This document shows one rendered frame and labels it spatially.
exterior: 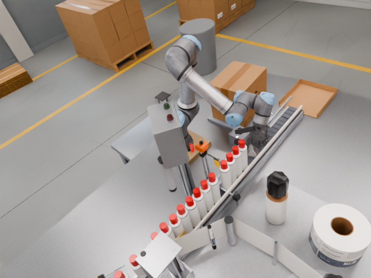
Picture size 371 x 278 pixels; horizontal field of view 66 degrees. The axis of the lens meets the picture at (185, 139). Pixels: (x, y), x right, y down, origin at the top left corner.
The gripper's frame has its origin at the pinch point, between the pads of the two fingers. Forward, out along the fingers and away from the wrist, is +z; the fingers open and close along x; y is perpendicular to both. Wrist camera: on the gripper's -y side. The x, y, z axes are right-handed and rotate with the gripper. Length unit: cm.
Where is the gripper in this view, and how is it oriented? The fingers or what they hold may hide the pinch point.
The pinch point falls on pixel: (246, 156)
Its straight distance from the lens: 156.6
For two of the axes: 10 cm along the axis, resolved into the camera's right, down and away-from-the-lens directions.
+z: -1.7, 9.1, 3.7
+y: 7.3, 3.7, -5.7
